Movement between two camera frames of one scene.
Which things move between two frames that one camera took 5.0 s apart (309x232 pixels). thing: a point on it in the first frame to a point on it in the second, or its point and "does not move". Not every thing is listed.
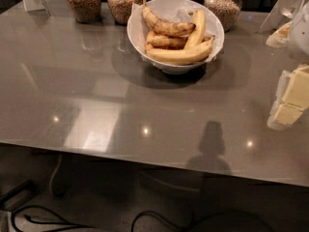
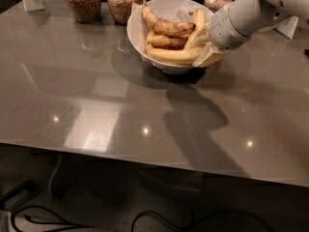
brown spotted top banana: x=170 y=28 does not move
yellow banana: x=199 y=30 does not move
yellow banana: x=176 y=56 does not move
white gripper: x=299 y=36 to x=222 y=30
